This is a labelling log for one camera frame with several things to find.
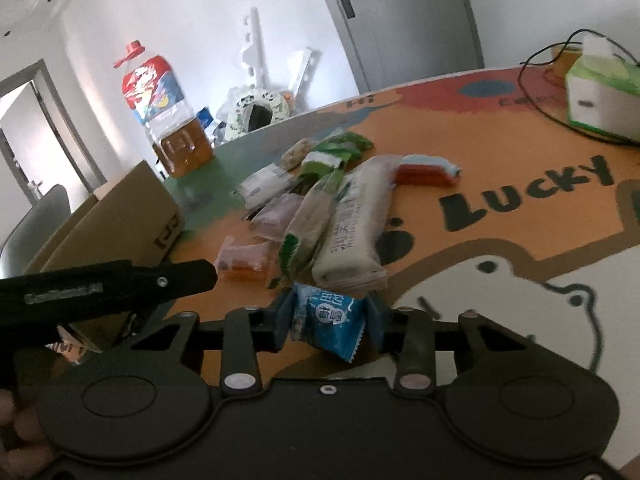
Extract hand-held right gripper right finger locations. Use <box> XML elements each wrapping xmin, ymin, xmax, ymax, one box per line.
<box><xmin>366</xmin><ymin>296</ymin><xmax>538</xmax><ymax>395</ymax></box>

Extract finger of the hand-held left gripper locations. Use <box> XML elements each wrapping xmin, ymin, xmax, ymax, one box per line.
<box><xmin>127</xmin><ymin>258</ymin><xmax>219</xmax><ymax>302</ymax></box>

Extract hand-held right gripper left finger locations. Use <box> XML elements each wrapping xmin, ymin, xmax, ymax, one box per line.
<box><xmin>127</xmin><ymin>291</ymin><xmax>299</xmax><ymax>394</ymax></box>

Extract small blue snack packet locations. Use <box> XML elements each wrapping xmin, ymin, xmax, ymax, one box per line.
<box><xmin>291</xmin><ymin>282</ymin><xmax>372</xmax><ymax>364</ymax></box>

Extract cardboard box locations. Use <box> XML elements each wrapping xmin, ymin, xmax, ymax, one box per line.
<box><xmin>22</xmin><ymin>160</ymin><xmax>187</xmax><ymax>358</ymax></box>

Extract large beige snack packet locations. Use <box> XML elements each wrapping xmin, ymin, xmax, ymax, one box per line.
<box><xmin>311</xmin><ymin>155</ymin><xmax>402</xmax><ymax>292</ymax></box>

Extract person's left hand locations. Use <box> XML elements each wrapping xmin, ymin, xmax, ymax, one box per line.
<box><xmin>0</xmin><ymin>389</ymin><xmax>54</xmax><ymax>480</ymax></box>

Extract small orange pink snack packet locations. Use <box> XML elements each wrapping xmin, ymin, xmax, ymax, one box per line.
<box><xmin>214</xmin><ymin>236</ymin><xmax>274</xmax><ymax>282</ymax></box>

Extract grey chair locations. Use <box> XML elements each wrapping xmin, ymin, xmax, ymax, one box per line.
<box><xmin>0</xmin><ymin>183</ymin><xmax>71</xmax><ymax>273</ymax></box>

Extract long green white snack packet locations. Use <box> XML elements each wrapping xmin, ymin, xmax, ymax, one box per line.
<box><xmin>269</xmin><ymin>170</ymin><xmax>347</xmax><ymax>288</ymax></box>

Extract pink clear snack packet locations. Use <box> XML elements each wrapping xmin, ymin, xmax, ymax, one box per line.
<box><xmin>249</xmin><ymin>192</ymin><xmax>307</xmax><ymax>242</ymax></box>

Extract colourful printed table mat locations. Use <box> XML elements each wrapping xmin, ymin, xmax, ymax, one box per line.
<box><xmin>150</xmin><ymin>62</ymin><xmax>640</xmax><ymax>391</ymax></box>

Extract green snack packet white band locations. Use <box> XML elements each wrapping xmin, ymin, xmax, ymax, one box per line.
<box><xmin>299</xmin><ymin>147</ymin><xmax>352</xmax><ymax>182</ymax></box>

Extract red and blue snack packet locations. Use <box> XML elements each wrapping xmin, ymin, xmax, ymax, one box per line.
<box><xmin>394</xmin><ymin>155</ymin><xmax>462</xmax><ymax>189</ymax></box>

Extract clear nut bar packet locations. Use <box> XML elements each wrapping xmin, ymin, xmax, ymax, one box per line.
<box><xmin>281</xmin><ymin>140</ymin><xmax>314</xmax><ymax>169</ymax></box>

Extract large iced tea bottle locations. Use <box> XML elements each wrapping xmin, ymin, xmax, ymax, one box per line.
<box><xmin>112</xmin><ymin>40</ymin><xmax>214</xmax><ymax>179</ymax></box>

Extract white patterned bag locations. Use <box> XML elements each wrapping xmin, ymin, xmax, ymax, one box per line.
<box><xmin>221</xmin><ymin>85</ymin><xmax>292</xmax><ymax>142</ymax></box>

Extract dark green snack packet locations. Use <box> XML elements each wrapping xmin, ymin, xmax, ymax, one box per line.
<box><xmin>320</xmin><ymin>130</ymin><xmax>375</xmax><ymax>160</ymax></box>

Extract white foam packing pieces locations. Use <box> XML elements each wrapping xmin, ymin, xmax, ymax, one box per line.
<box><xmin>234</xmin><ymin>6</ymin><xmax>322</xmax><ymax>111</ymax></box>

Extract grey door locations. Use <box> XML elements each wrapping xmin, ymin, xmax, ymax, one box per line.
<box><xmin>309</xmin><ymin>0</ymin><xmax>484</xmax><ymax>97</ymax></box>

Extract green white tissue box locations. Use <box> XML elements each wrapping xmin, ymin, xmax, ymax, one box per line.
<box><xmin>564</xmin><ymin>35</ymin><xmax>640</xmax><ymax>147</ymax></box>

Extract yellow box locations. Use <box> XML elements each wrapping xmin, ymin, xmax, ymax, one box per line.
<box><xmin>550</xmin><ymin>42</ymin><xmax>583</xmax><ymax>63</ymax></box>

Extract open doorway frame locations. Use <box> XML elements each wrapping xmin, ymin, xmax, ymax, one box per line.
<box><xmin>0</xmin><ymin>59</ymin><xmax>109</xmax><ymax>207</ymax></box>

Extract black device with cables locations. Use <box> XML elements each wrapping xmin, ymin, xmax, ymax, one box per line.
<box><xmin>516</xmin><ymin>29</ymin><xmax>640</xmax><ymax>148</ymax></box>

